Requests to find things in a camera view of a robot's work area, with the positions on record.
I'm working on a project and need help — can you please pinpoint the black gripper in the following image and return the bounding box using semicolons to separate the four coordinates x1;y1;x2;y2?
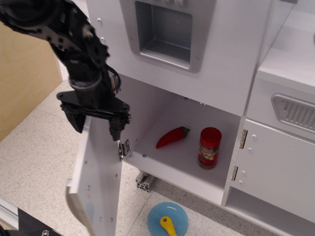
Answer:
57;73;130;141

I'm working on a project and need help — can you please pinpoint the white low fridge door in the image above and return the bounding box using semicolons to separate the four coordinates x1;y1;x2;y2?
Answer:
70;117;122;236

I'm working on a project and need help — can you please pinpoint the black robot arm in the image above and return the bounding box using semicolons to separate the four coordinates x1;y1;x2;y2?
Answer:
0;0;130;141

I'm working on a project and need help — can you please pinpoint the aluminium extrusion foot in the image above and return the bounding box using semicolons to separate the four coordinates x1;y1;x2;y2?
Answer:
135;172;158;193

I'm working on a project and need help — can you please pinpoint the red toy chili pepper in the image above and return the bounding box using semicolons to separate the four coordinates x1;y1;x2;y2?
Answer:
156;126;190;148

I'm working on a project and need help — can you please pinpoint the wooden board panel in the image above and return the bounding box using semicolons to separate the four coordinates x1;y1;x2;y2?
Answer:
0;24;62;139

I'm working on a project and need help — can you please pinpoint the red spice jar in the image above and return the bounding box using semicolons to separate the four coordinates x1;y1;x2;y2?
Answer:
198;127;222;170

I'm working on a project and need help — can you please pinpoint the blue plate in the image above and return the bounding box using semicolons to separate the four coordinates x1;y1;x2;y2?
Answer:
147;202;189;236

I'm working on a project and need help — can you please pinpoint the yellow toy utensil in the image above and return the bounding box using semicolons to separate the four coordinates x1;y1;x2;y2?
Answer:
160;216;177;236

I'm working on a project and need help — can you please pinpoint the black mounting plate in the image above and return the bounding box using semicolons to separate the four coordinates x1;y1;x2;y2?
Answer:
18;209;61;236

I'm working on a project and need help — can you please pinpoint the grey ice dispenser recess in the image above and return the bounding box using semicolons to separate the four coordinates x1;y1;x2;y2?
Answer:
120;0;217;73

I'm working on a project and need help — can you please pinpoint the white toy kitchen cabinet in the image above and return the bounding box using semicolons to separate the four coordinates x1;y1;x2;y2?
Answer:
87;0;315;236

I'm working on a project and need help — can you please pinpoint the white right cabinet door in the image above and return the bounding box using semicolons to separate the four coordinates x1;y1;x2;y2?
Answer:
231;120;315;222

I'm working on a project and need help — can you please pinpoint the grey oven vent panel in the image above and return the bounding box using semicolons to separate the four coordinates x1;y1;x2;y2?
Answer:
271;93;315;133

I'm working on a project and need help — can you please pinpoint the grey fridge door handle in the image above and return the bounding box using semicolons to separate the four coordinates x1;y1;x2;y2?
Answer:
65;179;95;236

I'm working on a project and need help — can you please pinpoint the aluminium rail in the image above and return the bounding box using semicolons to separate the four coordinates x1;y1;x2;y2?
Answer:
0;198;19;230

